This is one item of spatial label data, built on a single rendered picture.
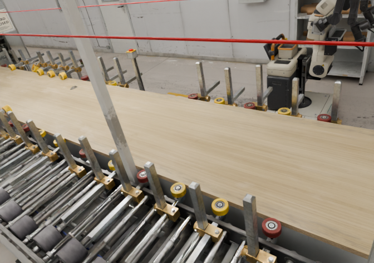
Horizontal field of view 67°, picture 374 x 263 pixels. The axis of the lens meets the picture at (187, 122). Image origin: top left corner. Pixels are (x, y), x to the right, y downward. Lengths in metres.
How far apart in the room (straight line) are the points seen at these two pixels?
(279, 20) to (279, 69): 1.94
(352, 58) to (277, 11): 1.27
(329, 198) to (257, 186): 0.32
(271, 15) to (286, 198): 3.72
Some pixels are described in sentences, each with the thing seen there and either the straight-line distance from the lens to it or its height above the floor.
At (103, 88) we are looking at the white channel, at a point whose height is 1.43.
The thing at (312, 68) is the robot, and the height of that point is 0.74.
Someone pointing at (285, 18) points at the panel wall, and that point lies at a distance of 4.74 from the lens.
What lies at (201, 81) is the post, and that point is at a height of 1.00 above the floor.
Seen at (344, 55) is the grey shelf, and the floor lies 0.22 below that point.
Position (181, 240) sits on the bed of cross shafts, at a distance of 1.54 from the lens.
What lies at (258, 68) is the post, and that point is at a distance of 2.02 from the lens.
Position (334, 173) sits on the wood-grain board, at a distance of 1.57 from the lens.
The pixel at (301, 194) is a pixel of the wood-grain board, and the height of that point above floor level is 0.90.
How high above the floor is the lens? 1.96
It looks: 32 degrees down
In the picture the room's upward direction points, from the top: 12 degrees counter-clockwise
